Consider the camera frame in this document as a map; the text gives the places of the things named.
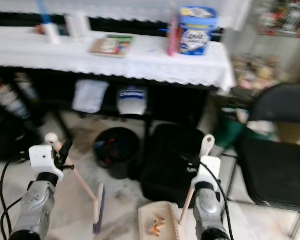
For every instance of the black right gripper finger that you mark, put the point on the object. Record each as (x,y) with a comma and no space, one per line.
(201,153)

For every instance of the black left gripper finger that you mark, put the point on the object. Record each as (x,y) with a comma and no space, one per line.
(66,150)

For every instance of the wooden broom with ball end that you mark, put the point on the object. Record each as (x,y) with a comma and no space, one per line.
(98,210)

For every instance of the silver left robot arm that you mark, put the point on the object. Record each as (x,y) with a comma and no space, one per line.
(32,210)

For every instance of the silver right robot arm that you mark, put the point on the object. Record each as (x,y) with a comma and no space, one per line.
(210,212)

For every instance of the large black bag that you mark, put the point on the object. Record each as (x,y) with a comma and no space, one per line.
(170,165)

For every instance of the green bag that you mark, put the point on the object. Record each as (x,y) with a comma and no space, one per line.
(225,131)

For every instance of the black bin with dark contents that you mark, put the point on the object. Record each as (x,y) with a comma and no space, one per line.
(116,152)

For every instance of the black sack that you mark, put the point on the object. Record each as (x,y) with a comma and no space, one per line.
(12,132)

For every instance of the orange debris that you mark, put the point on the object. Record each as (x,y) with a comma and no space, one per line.
(158,226)

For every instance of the black folding chair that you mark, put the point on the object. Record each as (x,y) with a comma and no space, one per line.
(275,170)

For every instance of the white canister with blue label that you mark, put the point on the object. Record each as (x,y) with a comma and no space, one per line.
(132,101)

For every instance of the white lace tablecloth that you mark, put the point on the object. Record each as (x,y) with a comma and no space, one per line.
(145,62)

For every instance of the colourful flat box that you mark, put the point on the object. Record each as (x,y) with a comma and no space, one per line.
(111,46)

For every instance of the white cup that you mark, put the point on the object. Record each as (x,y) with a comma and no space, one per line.
(53,33)

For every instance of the blue and white tub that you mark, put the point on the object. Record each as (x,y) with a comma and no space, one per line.
(197,32)

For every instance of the tall pink bottle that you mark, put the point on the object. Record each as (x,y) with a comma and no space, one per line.
(173,35)

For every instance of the white bottle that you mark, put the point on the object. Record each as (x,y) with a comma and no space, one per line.
(77,26)

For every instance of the blue stick in cup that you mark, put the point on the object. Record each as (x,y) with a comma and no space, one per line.
(44,11)

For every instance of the white lace shelf cloth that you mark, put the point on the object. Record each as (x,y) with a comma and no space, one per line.
(120,7)

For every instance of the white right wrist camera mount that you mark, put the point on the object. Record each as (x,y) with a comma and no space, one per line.
(209,170)

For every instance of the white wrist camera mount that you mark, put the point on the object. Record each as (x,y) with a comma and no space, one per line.
(42,159)
(209,170)

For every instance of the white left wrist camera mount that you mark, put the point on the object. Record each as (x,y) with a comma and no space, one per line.
(42,159)

